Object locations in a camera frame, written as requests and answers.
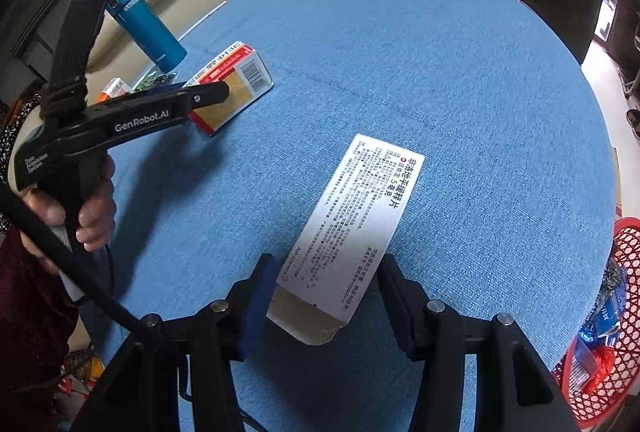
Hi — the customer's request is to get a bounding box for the orange white medicine box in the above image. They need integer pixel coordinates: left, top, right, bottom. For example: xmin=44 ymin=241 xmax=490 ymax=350
xmin=96 ymin=77 xmax=131 ymax=103

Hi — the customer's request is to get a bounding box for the red plastic mesh basket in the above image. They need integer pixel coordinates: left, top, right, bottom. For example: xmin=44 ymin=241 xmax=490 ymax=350
xmin=553 ymin=217 xmax=639 ymax=429

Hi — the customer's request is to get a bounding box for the black plastic bag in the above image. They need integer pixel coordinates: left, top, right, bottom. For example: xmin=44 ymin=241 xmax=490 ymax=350
xmin=596 ymin=256 xmax=624 ymax=307

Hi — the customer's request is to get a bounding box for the blue white tissue pack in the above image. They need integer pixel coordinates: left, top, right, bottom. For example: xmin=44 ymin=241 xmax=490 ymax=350
xmin=574 ymin=266 xmax=627 ymax=384

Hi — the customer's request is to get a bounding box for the blue table cloth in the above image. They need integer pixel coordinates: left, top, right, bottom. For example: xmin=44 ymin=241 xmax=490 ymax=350
xmin=96 ymin=0 xmax=615 ymax=431

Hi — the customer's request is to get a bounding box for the red yellow medicine box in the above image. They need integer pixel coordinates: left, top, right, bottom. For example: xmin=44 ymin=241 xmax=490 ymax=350
xmin=186 ymin=40 xmax=273 ymax=136

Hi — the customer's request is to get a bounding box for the brown slipper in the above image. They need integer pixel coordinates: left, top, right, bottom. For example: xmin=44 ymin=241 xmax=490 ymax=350
xmin=626 ymin=109 xmax=640 ymax=140

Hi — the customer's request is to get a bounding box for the red plastic bag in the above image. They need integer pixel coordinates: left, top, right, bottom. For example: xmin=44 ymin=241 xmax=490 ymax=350
xmin=582 ymin=345 xmax=616 ymax=395

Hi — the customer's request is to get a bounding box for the flat cardboard box on floor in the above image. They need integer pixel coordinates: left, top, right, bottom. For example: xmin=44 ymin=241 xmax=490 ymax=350
xmin=611 ymin=147 xmax=623 ymax=221

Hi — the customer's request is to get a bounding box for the teal thermos bottle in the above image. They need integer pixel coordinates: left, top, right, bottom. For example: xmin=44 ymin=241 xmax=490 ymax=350
xmin=106 ymin=0 xmax=186 ymax=73

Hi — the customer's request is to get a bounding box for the long white medicine box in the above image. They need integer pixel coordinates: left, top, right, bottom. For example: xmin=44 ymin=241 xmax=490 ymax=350
xmin=267 ymin=134 xmax=424 ymax=346

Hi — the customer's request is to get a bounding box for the clear bag of dark candies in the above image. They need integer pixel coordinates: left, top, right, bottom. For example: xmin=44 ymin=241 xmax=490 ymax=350
xmin=131 ymin=66 xmax=178 ymax=92

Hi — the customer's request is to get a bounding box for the person's left hand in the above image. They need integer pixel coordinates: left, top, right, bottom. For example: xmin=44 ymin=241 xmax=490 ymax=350
xmin=19 ymin=153 xmax=117 ymax=275

